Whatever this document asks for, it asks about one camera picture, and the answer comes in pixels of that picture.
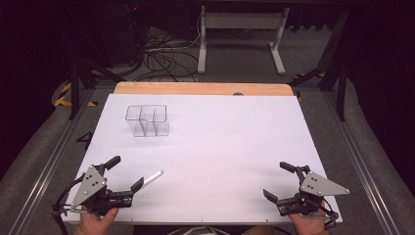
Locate person's leg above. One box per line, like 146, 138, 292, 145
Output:
241, 224, 275, 235

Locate yellow black hazard tape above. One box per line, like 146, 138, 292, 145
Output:
53, 81, 98, 108

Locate black metal stand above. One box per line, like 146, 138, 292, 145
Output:
288, 9, 348, 121
67, 58, 126, 120

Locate wooden table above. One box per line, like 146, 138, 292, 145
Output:
113, 81, 295, 97

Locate white pen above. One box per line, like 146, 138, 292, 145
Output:
142, 169, 164, 187

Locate white desk frame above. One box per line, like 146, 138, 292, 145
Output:
197, 5, 291, 76

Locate grey metal floor rail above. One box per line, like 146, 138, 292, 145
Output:
321, 91, 409, 235
8, 89, 96, 235

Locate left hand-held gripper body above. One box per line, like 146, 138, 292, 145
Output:
67, 164, 135, 217

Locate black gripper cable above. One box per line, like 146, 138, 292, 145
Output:
51, 174, 85, 235

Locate tangle of black cables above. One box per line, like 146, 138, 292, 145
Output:
131, 28, 201, 82

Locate person's right hand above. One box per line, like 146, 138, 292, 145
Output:
288, 209, 328, 235

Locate clear acrylic organizer box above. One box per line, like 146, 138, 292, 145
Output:
124, 104, 170, 138

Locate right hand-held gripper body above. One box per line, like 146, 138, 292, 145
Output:
276, 164, 350, 227

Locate person's left hand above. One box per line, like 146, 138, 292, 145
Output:
73, 206, 119, 235

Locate white table cover board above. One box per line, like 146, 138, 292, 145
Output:
62, 93, 344, 225

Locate black cabinet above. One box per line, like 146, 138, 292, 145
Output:
97, 3, 148, 67

